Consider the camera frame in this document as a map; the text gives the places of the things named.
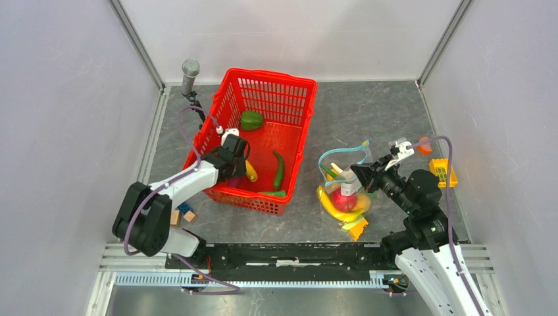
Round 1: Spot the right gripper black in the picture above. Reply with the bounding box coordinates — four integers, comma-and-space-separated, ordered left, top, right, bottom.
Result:
349, 153, 417, 214

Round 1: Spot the yellow squash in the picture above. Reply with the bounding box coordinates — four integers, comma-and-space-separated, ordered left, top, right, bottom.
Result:
245, 160, 258, 182
330, 163, 347, 181

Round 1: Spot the clear zip top bag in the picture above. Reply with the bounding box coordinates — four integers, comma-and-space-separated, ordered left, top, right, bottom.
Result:
317, 140, 384, 227

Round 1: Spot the long green chili pepper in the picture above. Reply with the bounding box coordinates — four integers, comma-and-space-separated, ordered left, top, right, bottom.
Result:
319, 165, 338, 181

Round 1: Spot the red apple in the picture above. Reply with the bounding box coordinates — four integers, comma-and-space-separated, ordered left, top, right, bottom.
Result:
330, 190, 357, 213

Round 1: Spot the yellow banana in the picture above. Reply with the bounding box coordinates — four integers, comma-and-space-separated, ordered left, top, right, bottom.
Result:
317, 186, 370, 224

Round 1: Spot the yellow orange peach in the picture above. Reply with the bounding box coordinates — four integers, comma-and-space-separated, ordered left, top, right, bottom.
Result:
355, 194, 371, 212

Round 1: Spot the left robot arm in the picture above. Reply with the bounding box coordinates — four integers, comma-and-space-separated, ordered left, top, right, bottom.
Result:
112, 132, 250, 269

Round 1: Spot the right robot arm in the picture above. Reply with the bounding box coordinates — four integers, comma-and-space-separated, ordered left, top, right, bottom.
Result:
350, 155, 491, 315

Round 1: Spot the purple vegetable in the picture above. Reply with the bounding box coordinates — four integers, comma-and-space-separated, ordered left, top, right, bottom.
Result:
227, 176, 243, 188

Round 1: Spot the green bell pepper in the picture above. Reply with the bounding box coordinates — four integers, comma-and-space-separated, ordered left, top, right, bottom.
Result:
240, 110, 264, 131

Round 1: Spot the short green chili pepper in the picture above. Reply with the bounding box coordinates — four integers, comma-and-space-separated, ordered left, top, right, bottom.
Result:
272, 150, 285, 192

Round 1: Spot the yellow orange toy sandwich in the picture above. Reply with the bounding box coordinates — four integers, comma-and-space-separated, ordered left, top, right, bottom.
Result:
342, 217, 368, 242

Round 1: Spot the green cucumber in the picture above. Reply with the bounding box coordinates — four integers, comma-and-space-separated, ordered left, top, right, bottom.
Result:
261, 190, 287, 198

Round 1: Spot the orange half-round block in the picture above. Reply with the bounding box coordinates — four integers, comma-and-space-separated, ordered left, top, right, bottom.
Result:
416, 136, 432, 155

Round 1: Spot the red plastic basket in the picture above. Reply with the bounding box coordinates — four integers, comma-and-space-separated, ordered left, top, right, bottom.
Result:
204, 68, 318, 215

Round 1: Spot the blue toy brick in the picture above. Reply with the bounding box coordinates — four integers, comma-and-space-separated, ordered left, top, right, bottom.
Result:
177, 202, 192, 215

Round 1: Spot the yellow window toy block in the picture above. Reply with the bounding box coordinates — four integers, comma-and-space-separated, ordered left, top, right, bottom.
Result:
428, 159, 458, 188

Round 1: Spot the wooden toy cube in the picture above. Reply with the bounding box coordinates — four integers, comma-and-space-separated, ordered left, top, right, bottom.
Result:
170, 209, 197, 226

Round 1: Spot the grey microphone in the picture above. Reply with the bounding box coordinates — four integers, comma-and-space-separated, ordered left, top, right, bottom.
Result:
181, 59, 201, 96

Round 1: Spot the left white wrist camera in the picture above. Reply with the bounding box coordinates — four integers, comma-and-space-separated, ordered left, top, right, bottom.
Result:
216, 126, 240, 146

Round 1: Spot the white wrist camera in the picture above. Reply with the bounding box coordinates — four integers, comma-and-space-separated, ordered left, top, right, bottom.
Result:
216, 126, 240, 146
384, 138, 415, 171

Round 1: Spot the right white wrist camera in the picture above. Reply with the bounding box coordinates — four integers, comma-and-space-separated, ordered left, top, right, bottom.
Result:
384, 138, 415, 171

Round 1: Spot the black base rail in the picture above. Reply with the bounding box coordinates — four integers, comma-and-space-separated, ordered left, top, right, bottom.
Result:
188, 242, 400, 282

